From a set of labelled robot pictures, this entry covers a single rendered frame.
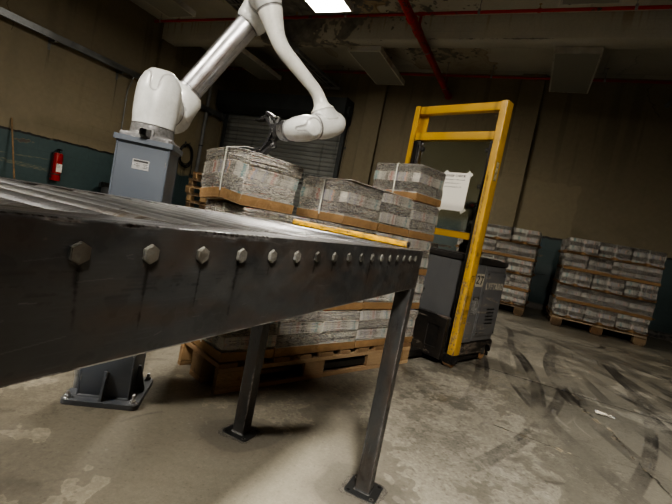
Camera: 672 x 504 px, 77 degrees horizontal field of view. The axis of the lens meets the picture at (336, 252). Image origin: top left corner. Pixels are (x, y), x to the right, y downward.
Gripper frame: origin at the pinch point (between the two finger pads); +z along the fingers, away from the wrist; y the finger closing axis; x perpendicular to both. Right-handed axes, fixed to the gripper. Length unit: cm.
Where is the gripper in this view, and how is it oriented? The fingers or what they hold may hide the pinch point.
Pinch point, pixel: (256, 134)
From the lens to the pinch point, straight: 206.9
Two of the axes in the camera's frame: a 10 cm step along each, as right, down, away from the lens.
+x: 7.0, 0.9, 7.1
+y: -1.5, 9.9, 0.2
